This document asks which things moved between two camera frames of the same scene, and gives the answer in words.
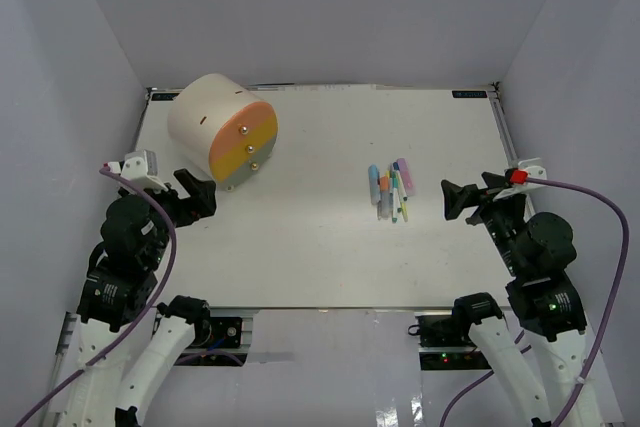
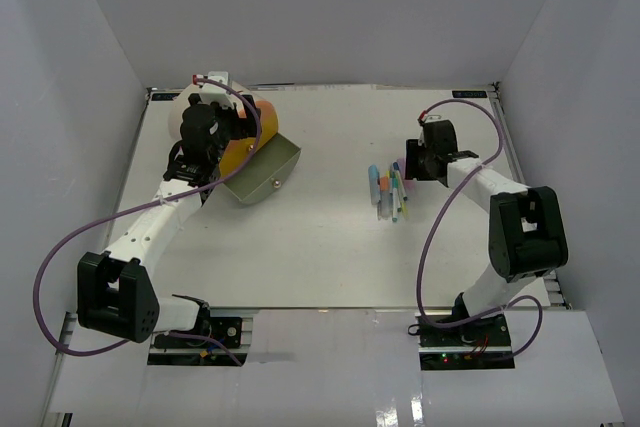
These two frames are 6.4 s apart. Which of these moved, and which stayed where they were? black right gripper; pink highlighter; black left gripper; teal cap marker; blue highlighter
Moved: black right gripper; black left gripper
Stayed: blue highlighter; teal cap marker; pink highlighter
